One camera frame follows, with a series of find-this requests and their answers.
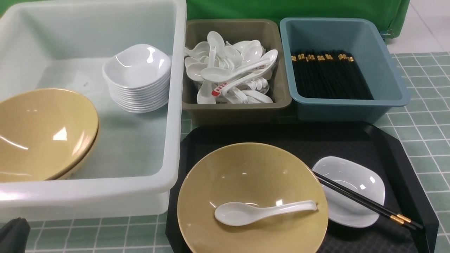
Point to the small white sauce dish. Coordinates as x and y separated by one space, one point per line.
358 178

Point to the white ceramic soup spoon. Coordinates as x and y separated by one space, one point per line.
242 214

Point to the lower yellow bowl in tub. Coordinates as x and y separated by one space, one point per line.
69 173

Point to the bundle of black chopsticks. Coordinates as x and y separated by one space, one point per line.
329 74

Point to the large white plastic tub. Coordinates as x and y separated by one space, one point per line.
64 44

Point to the yellow noodle bowl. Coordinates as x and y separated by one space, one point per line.
258 175

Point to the pile of white soup spoons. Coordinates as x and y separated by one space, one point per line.
225 73

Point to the black plastic serving tray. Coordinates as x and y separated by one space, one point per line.
358 142

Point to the black chopstick gold band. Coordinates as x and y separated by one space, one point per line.
358 196
351 196

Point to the blue plastic chopstick bin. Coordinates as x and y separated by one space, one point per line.
359 37

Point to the yellow bowl in tub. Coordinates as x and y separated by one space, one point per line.
44 133
69 173

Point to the stack of white sauce dishes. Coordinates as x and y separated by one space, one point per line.
138 78

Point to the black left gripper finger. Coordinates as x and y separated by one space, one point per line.
14 235

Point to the green fabric backdrop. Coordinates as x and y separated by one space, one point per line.
387 15

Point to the olive plastic spoon bin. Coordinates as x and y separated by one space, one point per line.
233 31

